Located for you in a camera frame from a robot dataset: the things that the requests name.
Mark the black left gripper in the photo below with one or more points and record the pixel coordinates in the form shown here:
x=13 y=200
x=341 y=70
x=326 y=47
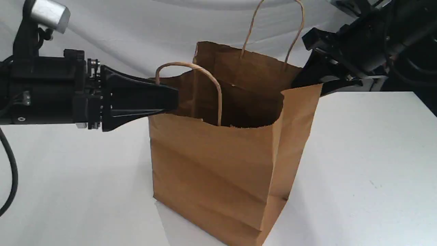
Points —
x=67 y=90

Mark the white backdrop cloth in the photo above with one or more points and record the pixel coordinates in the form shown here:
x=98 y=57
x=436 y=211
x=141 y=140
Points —
x=136 y=36

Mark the silver camera on left arm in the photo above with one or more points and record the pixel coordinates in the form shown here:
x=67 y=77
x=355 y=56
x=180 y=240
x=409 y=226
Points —
x=48 y=13

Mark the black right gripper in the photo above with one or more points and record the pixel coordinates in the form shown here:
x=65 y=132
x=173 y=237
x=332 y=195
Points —
x=339 y=60

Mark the brown paper bag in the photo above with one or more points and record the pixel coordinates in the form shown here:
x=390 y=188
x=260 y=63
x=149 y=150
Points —
x=227 y=157

